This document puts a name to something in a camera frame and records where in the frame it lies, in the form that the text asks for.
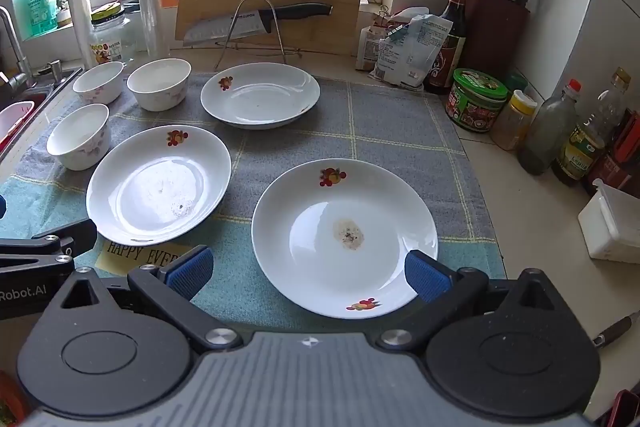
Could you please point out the red and black object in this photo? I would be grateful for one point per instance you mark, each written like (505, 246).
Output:
(625, 409)

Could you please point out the santoku knife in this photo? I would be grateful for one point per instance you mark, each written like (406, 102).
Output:
(300, 11)

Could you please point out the small potted plant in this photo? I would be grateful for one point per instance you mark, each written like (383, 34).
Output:
(62, 14)

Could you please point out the white plastic box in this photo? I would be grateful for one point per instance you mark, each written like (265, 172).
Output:
(610, 227)

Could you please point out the grey lidded container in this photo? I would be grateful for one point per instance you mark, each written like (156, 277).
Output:
(131, 6)

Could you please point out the white paper roll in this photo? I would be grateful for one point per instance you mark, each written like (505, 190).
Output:
(80, 27)

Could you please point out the steel sink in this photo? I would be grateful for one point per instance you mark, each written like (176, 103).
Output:
(55, 89)

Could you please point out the white printed bag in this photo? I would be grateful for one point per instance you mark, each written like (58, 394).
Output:
(415, 52)

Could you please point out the red cap plastic bottle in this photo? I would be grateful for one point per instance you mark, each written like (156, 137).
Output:
(545, 137)

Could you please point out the orange red packet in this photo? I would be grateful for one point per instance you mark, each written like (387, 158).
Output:
(10, 399)

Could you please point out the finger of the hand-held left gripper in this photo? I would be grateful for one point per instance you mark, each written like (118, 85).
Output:
(60, 239)

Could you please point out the red and white bag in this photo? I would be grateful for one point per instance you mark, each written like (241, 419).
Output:
(367, 47)

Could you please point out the white plastic basket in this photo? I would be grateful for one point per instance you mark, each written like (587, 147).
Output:
(25, 106)

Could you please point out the dark red knife block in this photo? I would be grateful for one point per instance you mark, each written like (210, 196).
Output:
(495, 37)

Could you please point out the metal sink soap dispenser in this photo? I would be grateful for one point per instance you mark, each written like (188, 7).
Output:
(54, 68)

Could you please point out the grey and teal checked towel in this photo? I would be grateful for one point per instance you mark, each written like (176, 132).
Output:
(380, 132)

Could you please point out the dark soy sauce bottle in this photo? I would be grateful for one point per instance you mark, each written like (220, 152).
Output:
(450, 47)

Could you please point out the metal faucet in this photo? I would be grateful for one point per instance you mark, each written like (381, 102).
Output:
(12, 47)

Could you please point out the yellow lid spice jar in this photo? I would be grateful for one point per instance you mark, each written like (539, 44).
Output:
(512, 127)

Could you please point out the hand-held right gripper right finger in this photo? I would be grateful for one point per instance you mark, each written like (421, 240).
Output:
(427, 278)

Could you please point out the green lid sauce jar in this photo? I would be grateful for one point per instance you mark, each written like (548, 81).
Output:
(475, 107)

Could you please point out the glass jar with lid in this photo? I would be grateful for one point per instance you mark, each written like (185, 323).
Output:
(112, 42)

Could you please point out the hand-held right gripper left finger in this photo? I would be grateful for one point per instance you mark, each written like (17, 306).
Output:
(190, 272)

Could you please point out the white floral bowl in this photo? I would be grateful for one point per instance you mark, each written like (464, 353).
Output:
(100, 89)
(160, 97)
(80, 152)

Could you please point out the yellow label oil bottle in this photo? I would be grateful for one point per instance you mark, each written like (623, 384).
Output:
(582, 152)

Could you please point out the red package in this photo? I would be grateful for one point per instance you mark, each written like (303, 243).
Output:
(620, 157)

